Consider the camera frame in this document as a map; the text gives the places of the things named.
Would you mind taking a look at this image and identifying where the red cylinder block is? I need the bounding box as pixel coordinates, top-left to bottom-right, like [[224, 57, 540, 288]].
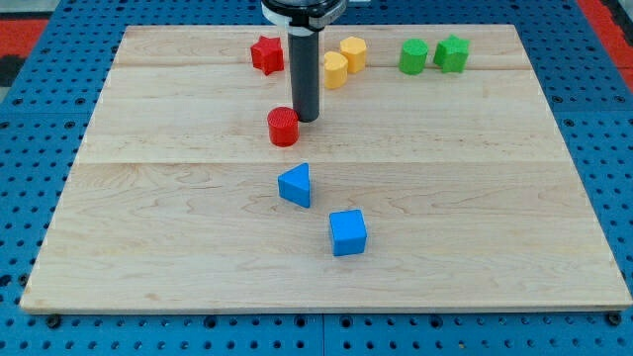
[[267, 107, 299, 147]]

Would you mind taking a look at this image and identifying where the blue triangle block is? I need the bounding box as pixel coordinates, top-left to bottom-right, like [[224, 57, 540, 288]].
[[277, 162, 311, 208]]

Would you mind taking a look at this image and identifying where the wooden board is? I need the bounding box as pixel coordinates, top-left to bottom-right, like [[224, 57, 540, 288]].
[[20, 25, 632, 314]]

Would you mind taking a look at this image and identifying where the red star block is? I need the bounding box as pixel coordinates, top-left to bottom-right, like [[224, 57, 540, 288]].
[[250, 36, 285, 75]]

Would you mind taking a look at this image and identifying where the yellow heart block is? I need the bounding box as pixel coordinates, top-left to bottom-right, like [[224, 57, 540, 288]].
[[323, 51, 348, 89]]

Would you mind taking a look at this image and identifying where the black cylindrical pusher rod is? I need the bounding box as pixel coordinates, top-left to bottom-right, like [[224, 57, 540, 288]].
[[288, 27, 319, 123]]

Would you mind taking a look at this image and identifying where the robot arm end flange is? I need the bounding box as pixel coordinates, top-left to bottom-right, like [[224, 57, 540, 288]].
[[261, 0, 348, 33]]

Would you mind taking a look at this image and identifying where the blue cube block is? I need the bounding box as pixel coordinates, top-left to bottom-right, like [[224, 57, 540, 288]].
[[329, 210, 368, 256]]

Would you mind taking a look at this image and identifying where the yellow hexagon block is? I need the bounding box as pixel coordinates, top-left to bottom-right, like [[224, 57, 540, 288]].
[[339, 37, 367, 73]]

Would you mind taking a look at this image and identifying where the green star block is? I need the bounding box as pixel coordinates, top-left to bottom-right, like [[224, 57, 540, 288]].
[[433, 35, 470, 73]]

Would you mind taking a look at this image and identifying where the green cylinder block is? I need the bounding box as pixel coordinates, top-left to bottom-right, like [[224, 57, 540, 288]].
[[399, 38, 428, 75]]

